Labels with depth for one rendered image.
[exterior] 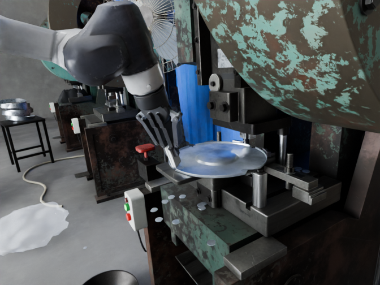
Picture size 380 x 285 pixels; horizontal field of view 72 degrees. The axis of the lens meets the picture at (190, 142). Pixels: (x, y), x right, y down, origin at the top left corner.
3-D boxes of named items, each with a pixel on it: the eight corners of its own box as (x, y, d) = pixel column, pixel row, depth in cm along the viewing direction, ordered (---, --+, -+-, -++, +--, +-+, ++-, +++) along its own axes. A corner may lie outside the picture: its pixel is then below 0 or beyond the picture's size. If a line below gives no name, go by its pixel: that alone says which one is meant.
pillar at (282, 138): (282, 166, 81) (284, 122, 77) (276, 164, 83) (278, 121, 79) (287, 164, 82) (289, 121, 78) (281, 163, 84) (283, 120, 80)
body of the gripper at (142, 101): (124, 96, 60) (138, 129, 65) (154, 96, 56) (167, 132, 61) (142, 81, 65) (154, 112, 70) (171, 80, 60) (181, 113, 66)
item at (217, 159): (153, 156, 84) (153, 154, 84) (225, 138, 98) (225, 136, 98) (202, 189, 60) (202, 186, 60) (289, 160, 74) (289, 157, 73)
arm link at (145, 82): (144, 74, 52) (153, 98, 55) (173, 49, 60) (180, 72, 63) (99, 76, 58) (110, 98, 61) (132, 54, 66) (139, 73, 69)
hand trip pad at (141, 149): (141, 168, 100) (139, 149, 98) (136, 164, 105) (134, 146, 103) (158, 164, 103) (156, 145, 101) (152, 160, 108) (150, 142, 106)
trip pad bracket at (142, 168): (151, 210, 102) (145, 163, 96) (142, 200, 110) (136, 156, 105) (165, 205, 105) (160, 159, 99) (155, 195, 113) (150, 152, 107)
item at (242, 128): (253, 145, 71) (253, 125, 70) (211, 131, 88) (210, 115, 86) (293, 133, 79) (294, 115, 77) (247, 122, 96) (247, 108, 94)
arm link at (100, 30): (75, 88, 56) (86, 100, 48) (39, 24, 48) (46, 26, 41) (148, 55, 62) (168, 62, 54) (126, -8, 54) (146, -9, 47)
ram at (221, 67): (232, 126, 69) (229, 2, 61) (201, 118, 82) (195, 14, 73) (277, 116, 78) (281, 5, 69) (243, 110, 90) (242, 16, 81)
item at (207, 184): (180, 227, 69) (176, 180, 65) (159, 204, 80) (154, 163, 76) (252, 198, 80) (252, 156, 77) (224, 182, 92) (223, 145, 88)
